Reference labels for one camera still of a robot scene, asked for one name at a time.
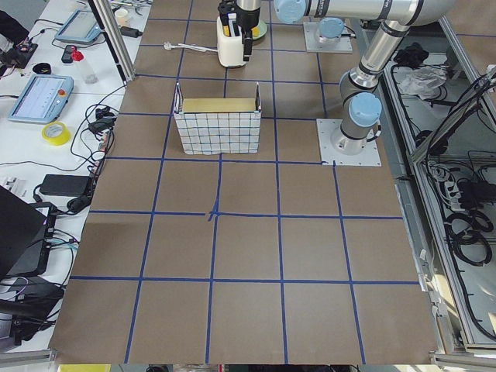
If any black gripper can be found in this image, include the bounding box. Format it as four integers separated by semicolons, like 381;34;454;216
218;0;260;62

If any white toaster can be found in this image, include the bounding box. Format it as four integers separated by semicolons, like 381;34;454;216
216;17;246;68

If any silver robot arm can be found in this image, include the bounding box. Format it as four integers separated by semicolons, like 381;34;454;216
274;0;455;156
216;1;345;67

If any light green plate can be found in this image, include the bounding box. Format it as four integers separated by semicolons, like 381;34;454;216
251;19;267;41

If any white paper cup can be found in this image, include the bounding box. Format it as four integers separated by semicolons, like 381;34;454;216
114;9;130;27

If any red capped squeeze bottle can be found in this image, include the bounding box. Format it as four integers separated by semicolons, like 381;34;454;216
71;46;98;84

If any blue teach pendant far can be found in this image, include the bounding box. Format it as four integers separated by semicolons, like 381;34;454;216
54;10;101;45

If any blue teach pendant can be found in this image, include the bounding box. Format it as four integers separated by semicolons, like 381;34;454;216
7;74;74;124
54;10;101;45

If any yellow tape roll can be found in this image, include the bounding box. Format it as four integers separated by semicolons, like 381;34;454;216
41;121;71;146

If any blue teach pendant near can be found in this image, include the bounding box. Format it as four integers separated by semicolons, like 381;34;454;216
7;74;74;124

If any black power adapter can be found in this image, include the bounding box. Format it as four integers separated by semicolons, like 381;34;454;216
40;174;91;197

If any black laptop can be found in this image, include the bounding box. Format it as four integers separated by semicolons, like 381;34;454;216
1;188;56;278

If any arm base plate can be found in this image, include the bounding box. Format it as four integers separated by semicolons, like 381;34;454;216
303;22;353;53
316;119;381;167

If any white toaster power cable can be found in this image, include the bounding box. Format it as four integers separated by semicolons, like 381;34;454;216
163;41;219;53

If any wire basket with wooden shelf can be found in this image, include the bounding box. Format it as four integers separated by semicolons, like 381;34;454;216
174;84;262;155

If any aluminium frame post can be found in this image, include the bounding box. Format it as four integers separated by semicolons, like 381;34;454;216
88;0;136;83

